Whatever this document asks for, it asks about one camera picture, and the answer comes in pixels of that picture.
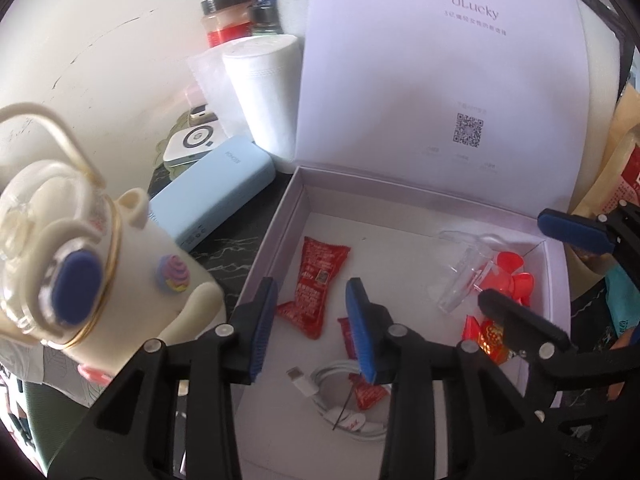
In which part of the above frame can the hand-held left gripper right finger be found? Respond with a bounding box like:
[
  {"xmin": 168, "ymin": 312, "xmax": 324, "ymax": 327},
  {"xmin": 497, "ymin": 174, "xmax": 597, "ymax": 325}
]
[{"xmin": 345, "ymin": 277, "xmax": 571, "ymax": 480}]

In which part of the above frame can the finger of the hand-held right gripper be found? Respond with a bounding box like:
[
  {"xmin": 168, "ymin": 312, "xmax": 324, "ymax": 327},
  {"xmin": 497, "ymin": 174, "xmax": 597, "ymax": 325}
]
[
  {"xmin": 537, "ymin": 199, "xmax": 640, "ymax": 281},
  {"xmin": 477, "ymin": 290, "xmax": 640, "ymax": 411}
]

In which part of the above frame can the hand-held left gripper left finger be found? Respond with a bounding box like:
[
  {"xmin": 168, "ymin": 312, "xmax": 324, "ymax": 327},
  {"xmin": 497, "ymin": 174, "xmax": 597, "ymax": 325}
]
[{"xmin": 50, "ymin": 276, "xmax": 278, "ymax": 480}]

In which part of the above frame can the red yellow candy packet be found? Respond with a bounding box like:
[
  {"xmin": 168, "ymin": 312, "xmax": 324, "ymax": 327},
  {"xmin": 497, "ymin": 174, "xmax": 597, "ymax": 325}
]
[{"xmin": 460, "ymin": 314, "xmax": 521, "ymax": 363}]

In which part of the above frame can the dark red foil packet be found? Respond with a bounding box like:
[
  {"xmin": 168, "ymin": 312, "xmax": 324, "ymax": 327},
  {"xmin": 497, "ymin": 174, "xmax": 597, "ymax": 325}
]
[{"xmin": 336, "ymin": 316, "xmax": 390, "ymax": 411}]

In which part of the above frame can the white charging cable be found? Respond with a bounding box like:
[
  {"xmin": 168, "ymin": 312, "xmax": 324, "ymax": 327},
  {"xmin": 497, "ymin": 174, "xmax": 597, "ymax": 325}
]
[{"xmin": 286, "ymin": 358, "xmax": 393, "ymax": 433}]

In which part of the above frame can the clear plastic toy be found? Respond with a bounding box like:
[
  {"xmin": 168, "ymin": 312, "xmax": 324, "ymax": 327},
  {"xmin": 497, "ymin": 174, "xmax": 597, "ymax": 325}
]
[{"xmin": 434, "ymin": 230, "xmax": 501, "ymax": 313}]

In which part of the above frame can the white gift box with lid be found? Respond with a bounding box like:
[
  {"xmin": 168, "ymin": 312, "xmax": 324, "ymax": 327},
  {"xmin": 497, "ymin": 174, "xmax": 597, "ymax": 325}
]
[{"xmin": 232, "ymin": 0, "xmax": 591, "ymax": 480}]

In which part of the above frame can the red plastic flower toy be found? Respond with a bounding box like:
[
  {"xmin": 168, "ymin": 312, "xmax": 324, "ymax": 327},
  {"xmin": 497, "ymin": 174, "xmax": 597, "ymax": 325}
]
[{"xmin": 472, "ymin": 251, "xmax": 536, "ymax": 308}]

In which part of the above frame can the kraft snack pouch red label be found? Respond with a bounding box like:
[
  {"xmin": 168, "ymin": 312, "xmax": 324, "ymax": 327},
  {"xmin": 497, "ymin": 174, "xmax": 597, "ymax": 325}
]
[{"xmin": 570, "ymin": 125, "xmax": 640, "ymax": 286}]

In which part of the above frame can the long red sauce packet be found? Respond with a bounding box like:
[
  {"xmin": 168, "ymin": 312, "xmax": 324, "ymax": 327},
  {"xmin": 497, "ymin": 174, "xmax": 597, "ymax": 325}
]
[{"xmin": 275, "ymin": 236, "xmax": 352, "ymax": 342}]

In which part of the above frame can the light blue plastic bag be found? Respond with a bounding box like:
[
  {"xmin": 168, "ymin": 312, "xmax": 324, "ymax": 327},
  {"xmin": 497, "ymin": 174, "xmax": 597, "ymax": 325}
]
[{"xmin": 602, "ymin": 265, "xmax": 640, "ymax": 341}]

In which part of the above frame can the plain kraft pouch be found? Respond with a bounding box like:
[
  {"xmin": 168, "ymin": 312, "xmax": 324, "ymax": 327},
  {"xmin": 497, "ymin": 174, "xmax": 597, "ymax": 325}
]
[{"xmin": 602, "ymin": 77, "xmax": 640, "ymax": 161}]

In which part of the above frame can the cream cartoon water bottle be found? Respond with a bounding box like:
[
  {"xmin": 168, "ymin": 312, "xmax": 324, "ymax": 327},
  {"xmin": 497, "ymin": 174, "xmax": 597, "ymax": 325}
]
[{"xmin": 0, "ymin": 102, "xmax": 223, "ymax": 388}]

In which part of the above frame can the light blue power bank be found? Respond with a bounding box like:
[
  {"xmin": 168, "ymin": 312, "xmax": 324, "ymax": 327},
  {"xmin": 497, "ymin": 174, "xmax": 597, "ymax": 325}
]
[{"xmin": 148, "ymin": 135, "xmax": 277, "ymax": 251}]

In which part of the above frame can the white round charger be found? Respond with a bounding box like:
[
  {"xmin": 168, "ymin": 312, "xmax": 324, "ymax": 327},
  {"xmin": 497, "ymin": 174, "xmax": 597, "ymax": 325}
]
[{"xmin": 163, "ymin": 128, "xmax": 226, "ymax": 167}]

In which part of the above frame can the grey leaf pattern pillow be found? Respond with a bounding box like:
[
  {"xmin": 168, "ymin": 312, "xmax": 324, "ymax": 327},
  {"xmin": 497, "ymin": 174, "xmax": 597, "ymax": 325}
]
[{"xmin": 0, "ymin": 345, "xmax": 126, "ymax": 411}]

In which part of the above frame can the black pouch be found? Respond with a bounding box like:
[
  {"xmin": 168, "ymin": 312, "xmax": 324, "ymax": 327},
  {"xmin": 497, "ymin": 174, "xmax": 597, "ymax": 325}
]
[{"xmin": 575, "ymin": 0, "xmax": 636, "ymax": 48}]

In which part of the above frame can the white paper roll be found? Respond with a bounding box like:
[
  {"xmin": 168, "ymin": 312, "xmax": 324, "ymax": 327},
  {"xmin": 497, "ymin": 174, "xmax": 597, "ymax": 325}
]
[{"xmin": 221, "ymin": 34, "xmax": 306, "ymax": 158}]

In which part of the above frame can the green chair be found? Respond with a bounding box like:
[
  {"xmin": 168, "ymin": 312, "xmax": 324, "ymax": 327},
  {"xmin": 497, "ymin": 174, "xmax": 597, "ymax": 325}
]
[{"xmin": 20, "ymin": 380, "xmax": 101, "ymax": 471}]

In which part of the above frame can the red label glass jar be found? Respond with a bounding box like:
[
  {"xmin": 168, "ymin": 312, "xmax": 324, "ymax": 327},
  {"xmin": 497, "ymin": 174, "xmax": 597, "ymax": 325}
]
[{"xmin": 201, "ymin": 0, "xmax": 253, "ymax": 50}]

